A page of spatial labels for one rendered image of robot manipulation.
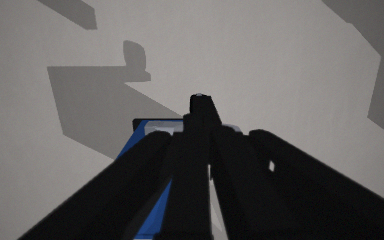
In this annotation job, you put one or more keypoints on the blue pencil sharpener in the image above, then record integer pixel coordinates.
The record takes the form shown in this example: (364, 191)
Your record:
(142, 127)

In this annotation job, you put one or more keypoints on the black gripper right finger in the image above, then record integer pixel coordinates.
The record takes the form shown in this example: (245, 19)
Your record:
(321, 203)

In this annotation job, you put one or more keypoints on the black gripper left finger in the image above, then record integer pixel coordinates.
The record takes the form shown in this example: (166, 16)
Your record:
(115, 203)

